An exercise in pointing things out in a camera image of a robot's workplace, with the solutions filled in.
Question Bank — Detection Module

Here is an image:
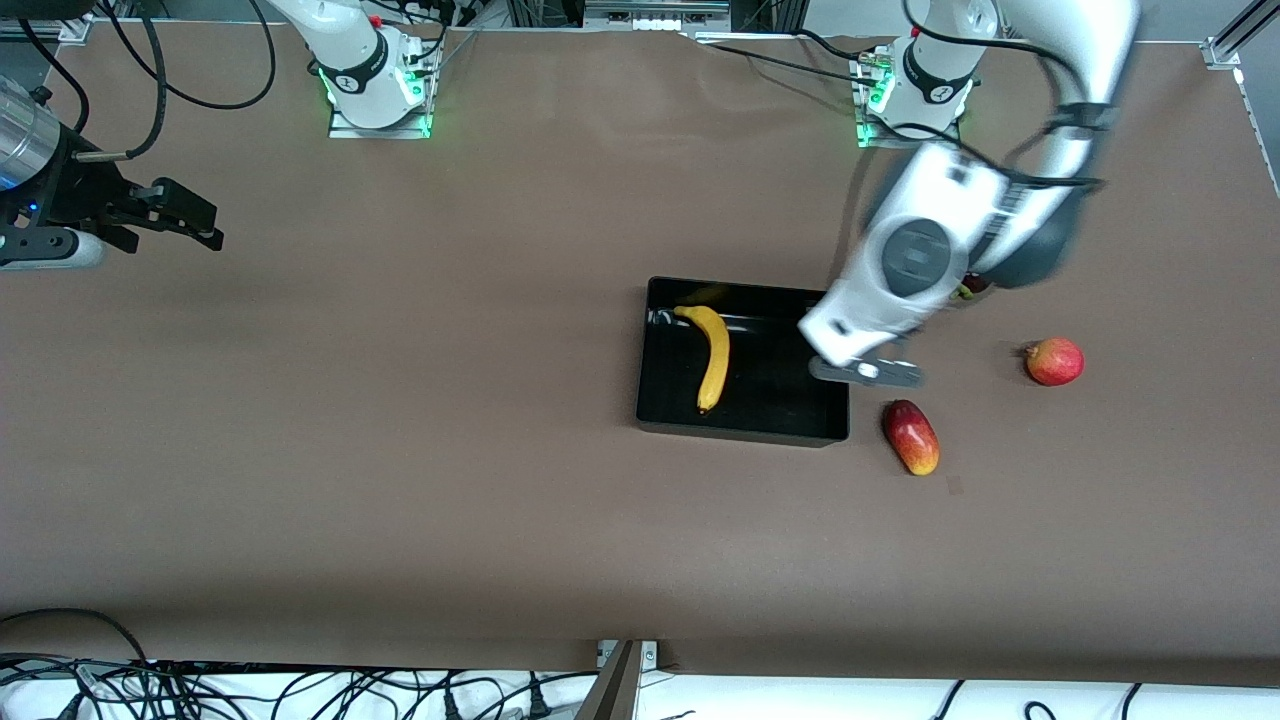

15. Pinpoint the yellow banana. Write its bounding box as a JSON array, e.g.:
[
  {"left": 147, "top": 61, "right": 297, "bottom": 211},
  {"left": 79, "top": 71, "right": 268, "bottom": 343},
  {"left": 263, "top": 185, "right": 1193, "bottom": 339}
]
[{"left": 672, "top": 305, "right": 732, "bottom": 415}]

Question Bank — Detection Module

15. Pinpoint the black rectangular plastic box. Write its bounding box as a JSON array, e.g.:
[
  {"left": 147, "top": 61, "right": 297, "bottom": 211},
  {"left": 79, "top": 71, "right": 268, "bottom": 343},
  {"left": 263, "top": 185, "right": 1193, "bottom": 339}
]
[{"left": 635, "top": 276, "right": 851, "bottom": 448}]

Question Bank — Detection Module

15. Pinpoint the brown table cover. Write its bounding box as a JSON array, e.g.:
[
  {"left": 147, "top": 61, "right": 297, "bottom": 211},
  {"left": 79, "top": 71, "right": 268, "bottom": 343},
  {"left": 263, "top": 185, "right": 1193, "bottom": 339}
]
[{"left": 0, "top": 22, "right": 1280, "bottom": 686}]

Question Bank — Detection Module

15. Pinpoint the grey power strip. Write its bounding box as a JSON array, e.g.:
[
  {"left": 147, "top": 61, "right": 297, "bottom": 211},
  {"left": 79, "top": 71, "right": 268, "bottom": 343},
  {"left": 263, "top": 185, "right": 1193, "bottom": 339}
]
[{"left": 583, "top": 0, "right": 733, "bottom": 33}]

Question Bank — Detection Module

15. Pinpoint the red yellow mango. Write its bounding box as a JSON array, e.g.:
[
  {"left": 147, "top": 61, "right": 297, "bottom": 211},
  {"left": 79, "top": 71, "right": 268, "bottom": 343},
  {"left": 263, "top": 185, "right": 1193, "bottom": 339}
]
[{"left": 881, "top": 399, "right": 941, "bottom": 477}]

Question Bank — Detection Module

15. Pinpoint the red pomegranate fruit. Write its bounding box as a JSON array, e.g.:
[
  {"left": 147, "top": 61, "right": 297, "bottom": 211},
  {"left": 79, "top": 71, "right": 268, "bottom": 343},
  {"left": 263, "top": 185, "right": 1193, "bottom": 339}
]
[{"left": 1023, "top": 337, "right": 1085, "bottom": 387}]

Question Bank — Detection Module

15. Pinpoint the black looping right arm cable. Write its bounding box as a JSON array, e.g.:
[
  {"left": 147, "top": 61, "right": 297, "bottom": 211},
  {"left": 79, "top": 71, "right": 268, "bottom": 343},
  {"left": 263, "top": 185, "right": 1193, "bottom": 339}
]
[{"left": 98, "top": 0, "right": 278, "bottom": 111}]

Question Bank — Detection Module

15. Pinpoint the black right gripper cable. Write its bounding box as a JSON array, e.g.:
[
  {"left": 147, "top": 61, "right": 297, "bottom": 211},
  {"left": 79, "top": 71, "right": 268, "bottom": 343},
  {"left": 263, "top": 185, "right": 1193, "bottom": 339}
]
[{"left": 75, "top": 0, "right": 169, "bottom": 161}]

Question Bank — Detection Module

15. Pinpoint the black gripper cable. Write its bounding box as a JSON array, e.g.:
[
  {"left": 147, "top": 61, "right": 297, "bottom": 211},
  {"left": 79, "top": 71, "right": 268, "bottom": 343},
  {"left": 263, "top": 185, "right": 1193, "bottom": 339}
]
[
  {"left": 75, "top": 0, "right": 169, "bottom": 161},
  {"left": 903, "top": 0, "right": 1106, "bottom": 191}
]

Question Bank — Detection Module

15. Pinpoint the aluminium frame profile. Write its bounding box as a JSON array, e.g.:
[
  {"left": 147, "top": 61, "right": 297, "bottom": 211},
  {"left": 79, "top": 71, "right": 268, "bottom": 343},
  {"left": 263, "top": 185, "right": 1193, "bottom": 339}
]
[
  {"left": 1203, "top": 0, "right": 1280, "bottom": 71},
  {"left": 0, "top": 18, "right": 93, "bottom": 43}
]

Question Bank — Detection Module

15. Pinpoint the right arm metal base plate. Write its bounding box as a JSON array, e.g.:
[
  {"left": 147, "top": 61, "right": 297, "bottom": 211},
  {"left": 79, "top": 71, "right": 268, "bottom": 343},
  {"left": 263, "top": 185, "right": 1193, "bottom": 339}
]
[{"left": 328, "top": 40, "right": 433, "bottom": 139}]

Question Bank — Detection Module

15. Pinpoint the black arched floor cable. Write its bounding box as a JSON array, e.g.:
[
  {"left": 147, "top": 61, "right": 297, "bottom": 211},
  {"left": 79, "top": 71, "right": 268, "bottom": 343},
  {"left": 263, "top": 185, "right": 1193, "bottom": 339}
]
[{"left": 0, "top": 607, "right": 151, "bottom": 666}]

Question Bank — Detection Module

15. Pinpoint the black floor cable bundle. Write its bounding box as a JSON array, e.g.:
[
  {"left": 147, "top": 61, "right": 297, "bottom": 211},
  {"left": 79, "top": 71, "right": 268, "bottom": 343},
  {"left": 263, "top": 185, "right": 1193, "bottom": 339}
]
[{"left": 0, "top": 655, "right": 561, "bottom": 720}]

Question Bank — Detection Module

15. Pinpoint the black cable on table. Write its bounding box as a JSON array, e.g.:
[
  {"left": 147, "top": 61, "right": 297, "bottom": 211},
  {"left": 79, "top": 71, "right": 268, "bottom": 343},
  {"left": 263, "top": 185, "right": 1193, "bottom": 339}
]
[{"left": 695, "top": 30, "right": 886, "bottom": 91}]

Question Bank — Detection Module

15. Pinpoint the grey metal post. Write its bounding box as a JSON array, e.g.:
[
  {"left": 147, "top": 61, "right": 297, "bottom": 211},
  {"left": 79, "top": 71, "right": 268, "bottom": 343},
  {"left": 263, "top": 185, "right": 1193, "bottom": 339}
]
[{"left": 575, "top": 640, "right": 643, "bottom": 720}]

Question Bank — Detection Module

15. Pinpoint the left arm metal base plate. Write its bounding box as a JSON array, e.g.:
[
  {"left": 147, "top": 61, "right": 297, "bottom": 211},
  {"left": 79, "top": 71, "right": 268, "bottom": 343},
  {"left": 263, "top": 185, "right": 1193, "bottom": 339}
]
[{"left": 857, "top": 50, "right": 963, "bottom": 151}]

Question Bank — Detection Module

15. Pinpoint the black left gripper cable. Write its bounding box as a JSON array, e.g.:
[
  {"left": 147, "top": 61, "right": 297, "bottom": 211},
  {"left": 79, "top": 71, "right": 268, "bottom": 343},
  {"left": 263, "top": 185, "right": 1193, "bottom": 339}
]
[{"left": 903, "top": 0, "right": 1106, "bottom": 191}]

